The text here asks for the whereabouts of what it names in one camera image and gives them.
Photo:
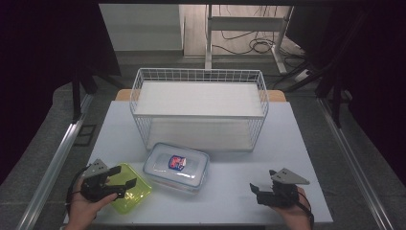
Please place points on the black curtain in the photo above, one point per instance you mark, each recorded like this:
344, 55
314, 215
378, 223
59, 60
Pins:
38, 64
376, 64

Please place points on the white power strip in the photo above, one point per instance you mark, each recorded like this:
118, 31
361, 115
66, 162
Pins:
301, 75

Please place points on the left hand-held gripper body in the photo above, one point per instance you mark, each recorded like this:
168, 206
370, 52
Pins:
95, 187

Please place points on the clear lidded food container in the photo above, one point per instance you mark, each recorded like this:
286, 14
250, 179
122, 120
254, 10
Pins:
175, 166

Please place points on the green translucent square plate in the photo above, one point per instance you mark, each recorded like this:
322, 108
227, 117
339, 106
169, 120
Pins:
137, 191

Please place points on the person's right hand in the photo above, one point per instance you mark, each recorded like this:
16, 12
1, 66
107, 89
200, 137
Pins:
297, 217

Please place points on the black floor bracket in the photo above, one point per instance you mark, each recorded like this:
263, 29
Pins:
85, 134

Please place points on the white metal desk frame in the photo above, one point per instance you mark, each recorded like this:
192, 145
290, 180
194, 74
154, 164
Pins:
245, 23

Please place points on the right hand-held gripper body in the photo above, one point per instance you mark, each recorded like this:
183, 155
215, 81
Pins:
282, 195

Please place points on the wooden table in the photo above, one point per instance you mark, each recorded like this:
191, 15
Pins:
277, 96

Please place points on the aluminium rail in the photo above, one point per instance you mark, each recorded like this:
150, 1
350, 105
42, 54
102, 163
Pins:
348, 153
60, 150

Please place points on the white cabinet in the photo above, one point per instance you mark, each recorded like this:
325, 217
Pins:
140, 27

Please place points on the person's left hand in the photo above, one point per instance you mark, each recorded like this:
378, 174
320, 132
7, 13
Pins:
83, 211

